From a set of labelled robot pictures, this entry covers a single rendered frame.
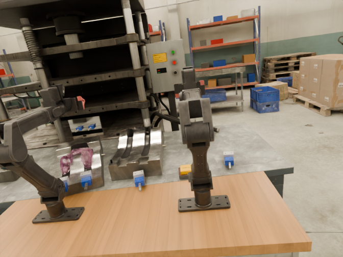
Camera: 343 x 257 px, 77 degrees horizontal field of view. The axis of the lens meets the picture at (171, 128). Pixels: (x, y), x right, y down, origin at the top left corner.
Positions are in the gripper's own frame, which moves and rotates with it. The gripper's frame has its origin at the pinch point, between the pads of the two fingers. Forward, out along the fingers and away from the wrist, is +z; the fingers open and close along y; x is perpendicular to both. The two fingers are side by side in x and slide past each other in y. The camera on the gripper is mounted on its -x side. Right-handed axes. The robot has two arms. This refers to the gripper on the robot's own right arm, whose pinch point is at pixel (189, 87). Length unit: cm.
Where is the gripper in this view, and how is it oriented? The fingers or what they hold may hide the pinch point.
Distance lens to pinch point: 109.7
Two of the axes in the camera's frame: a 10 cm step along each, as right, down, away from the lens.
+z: 0.5, -3.2, 9.5
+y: -9.9, 1.1, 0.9
